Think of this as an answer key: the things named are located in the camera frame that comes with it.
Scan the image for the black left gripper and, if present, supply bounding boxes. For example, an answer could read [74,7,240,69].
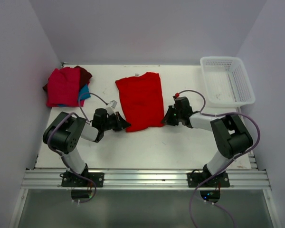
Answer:
[102,111,131,131]

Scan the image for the bright red t shirt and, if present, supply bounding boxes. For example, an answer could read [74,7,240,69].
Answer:
[115,72,164,133]

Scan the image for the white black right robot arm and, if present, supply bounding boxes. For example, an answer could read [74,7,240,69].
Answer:
[161,97,253,187]

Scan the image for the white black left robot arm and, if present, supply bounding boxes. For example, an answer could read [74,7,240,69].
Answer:
[43,108,131,187]

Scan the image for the blue folded t shirt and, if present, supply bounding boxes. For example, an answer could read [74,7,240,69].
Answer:
[57,84,91,107]

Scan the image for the dark maroon folded t shirt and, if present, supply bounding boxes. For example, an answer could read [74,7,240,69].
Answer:
[42,66,92,94]

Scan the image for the crimson folded t shirt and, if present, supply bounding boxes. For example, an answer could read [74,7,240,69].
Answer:
[46,67,80,107]

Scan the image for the white plastic mesh basket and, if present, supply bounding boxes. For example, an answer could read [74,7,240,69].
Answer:
[200,57,256,108]

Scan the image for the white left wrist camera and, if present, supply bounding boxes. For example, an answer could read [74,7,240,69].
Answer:
[106,100,117,114]

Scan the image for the black right base bracket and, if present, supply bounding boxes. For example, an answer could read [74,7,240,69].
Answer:
[187,170,230,188]

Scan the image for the black base bracket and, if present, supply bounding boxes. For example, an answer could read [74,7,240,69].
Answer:
[187,170,230,188]
[59,171,104,188]

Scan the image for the black left base bracket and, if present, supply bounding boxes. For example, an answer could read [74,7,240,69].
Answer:
[59,171,104,188]

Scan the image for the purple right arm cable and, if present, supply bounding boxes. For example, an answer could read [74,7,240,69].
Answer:
[179,89,261,228]

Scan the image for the aluminium mounting rail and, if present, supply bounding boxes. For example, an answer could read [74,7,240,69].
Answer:
[21,155,271,190]

